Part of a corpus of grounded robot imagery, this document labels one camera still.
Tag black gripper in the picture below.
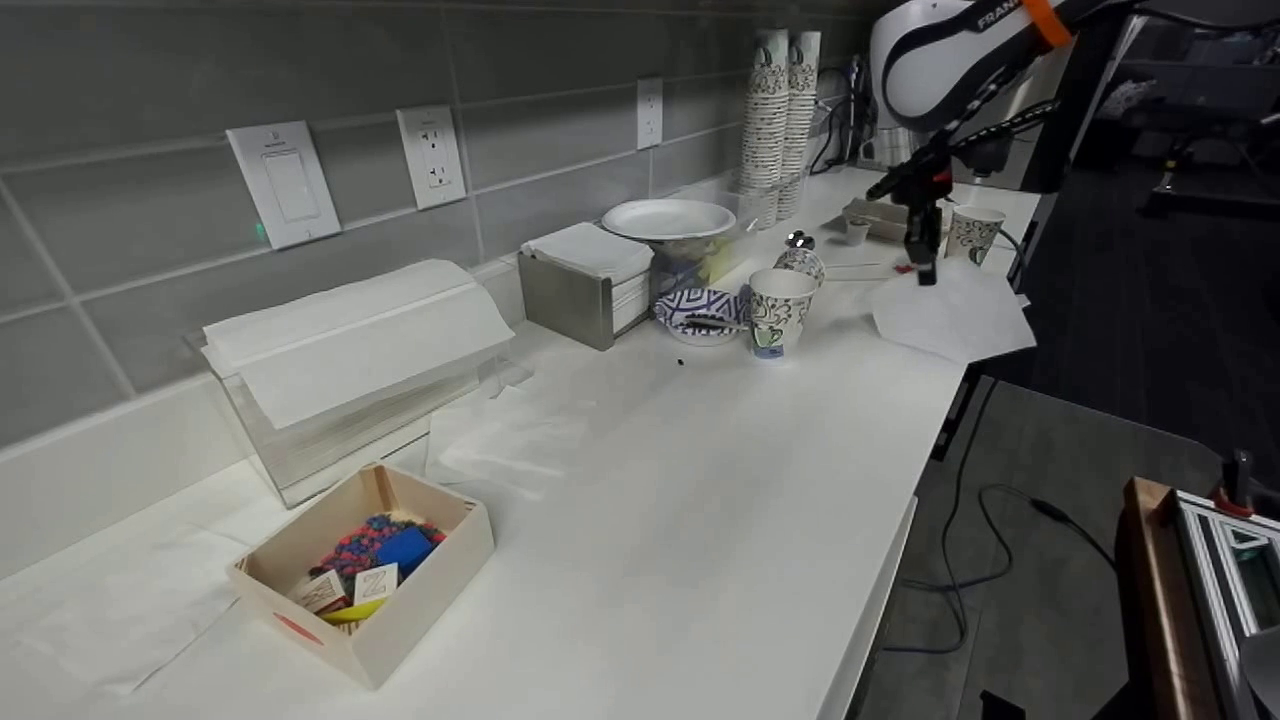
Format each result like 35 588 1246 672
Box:
865 139 960 290

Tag white paper napkin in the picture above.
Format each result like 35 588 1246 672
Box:
422 372 596 506
0 523 253 694
869 260 1040 368

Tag grey napkin holder box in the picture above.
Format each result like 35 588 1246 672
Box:
516 217 661 356

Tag flat white paper napkin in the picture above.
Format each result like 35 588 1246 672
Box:
422 372 596 506
0 523 253 694

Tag clear napkin dispenser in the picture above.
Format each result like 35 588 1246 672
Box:
196 257 522 506

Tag patterned paper cup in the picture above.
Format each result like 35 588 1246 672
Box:
739 262 819 360
941 198 1008 271

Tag metal utensil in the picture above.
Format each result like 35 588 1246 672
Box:
778 226 828 287

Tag blue patterned bowl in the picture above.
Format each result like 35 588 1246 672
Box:
648 281 749 334

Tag wooden board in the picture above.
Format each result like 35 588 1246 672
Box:
1118 471 1226 720

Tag blue packet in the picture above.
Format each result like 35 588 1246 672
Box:
315 512 443 583

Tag small wooden box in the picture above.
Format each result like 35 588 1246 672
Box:
228 454 495 692

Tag black floor cable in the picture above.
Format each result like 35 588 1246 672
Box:
875 434 1122 661

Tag aluminium frame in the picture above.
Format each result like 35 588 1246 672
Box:
1174 485 1280 720

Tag white wall outlet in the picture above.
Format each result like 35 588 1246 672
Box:
393 101 473 213

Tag white light switch plate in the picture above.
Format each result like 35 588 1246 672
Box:
224 114 343 253

